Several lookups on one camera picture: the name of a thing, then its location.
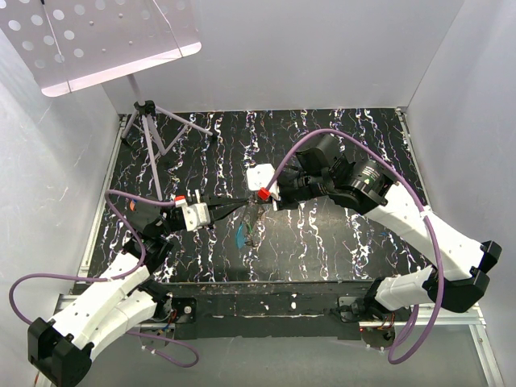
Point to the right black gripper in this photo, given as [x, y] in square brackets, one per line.
[283, 203]

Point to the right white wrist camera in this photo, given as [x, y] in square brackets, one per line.
[258, 177]

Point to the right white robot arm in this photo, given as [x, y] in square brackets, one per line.
[458, 276]

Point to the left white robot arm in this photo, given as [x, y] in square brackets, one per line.
[64, 346]

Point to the perforated music stand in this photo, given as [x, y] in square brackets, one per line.
[63, 47]

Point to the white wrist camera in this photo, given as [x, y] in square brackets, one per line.
[194, 210]
[258, 177]

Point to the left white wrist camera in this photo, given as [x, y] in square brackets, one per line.
[194, 210]

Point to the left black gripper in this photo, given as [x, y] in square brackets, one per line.
[219, 213]

